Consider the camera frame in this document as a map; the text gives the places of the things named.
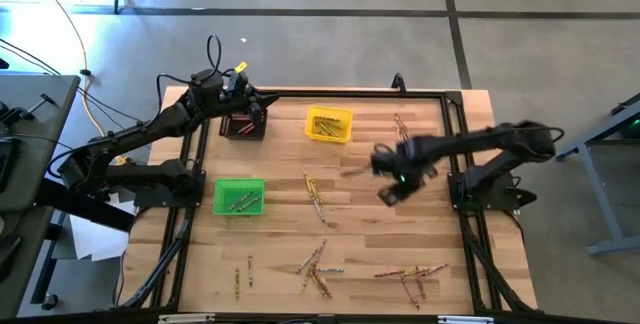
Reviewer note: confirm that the grey crayon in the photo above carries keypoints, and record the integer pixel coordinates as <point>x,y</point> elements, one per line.
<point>307,261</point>
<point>320,213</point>
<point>330,270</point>
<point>250,270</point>
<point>241,200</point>
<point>249,204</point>

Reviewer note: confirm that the green plastic basket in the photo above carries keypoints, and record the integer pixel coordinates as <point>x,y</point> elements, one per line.
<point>220,186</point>

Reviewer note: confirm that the grey side table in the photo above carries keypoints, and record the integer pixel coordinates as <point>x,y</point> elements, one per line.
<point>45,114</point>

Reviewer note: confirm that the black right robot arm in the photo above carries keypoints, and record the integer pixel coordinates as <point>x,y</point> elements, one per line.
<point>475,139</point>

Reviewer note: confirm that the black plastic basket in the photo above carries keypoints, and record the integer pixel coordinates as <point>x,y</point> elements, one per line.
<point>230,131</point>

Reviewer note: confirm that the grey table leg frame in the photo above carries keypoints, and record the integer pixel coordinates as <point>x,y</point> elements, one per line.
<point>597,194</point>

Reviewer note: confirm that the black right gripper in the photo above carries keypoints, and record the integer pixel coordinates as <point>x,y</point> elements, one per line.
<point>410,164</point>

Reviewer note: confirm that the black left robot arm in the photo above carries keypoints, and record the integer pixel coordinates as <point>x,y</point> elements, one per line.
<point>150,124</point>

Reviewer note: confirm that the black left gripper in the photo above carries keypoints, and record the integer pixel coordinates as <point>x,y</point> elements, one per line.
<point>242,94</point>

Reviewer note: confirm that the yellow crayon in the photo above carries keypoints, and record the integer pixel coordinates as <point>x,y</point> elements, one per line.
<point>336,125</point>
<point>308,184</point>
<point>337,133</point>
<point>417,271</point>
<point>316,281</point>
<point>398,125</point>
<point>237,284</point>
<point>307,283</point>
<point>316,193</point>
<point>325,123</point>
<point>324,130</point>

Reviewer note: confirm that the yellow plastic basket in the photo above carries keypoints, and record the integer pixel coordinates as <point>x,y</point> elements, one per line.
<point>309,124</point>

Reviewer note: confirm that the silver bracket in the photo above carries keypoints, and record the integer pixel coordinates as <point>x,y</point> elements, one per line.
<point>185,318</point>
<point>465,320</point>

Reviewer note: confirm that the white paper sheet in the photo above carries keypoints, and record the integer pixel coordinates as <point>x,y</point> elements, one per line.
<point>95,239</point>

